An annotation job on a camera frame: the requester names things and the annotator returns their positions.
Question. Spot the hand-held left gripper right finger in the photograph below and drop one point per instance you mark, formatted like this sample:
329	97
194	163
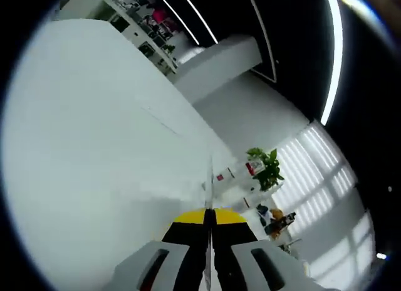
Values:
232	250

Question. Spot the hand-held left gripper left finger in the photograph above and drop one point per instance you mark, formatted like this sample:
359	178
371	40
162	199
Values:
181	256

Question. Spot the red lid skincare jar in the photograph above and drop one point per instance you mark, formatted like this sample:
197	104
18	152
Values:
254	168

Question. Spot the amber bottle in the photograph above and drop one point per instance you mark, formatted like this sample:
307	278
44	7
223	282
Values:
277	223

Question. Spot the dark object by plant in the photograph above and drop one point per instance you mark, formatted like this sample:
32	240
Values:
262	214

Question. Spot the green potted plant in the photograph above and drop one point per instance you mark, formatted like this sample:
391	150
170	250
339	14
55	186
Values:
266	170

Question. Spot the row of white office desks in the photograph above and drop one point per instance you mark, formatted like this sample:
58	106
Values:
141	30

